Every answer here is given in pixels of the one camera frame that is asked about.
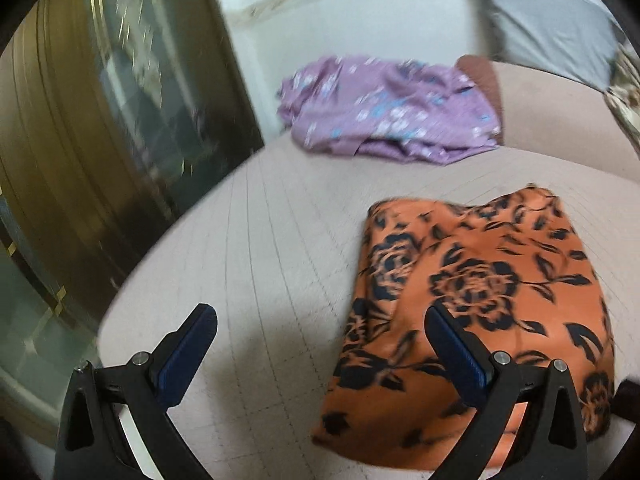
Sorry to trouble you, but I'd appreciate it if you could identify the grey pillow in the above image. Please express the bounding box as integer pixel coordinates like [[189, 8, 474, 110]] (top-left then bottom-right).
[[478, 0, 625, 92]]

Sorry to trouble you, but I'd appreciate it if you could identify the cream floral blanket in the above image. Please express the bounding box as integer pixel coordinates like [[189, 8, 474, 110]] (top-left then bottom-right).
[[604, 42, 640, 153]]

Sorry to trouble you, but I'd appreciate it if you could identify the orange black floral blouse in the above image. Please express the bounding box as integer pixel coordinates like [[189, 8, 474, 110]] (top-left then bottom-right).
[[312, 186, 614, 470]]

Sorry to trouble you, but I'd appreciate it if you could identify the purple floral cloth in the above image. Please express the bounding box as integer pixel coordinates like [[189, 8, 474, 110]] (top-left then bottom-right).
[[278, 55, 502, 165]]

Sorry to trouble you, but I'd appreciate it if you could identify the wooden glass door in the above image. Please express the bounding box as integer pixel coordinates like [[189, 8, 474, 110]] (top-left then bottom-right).
[[0, 0, 266, 321]]

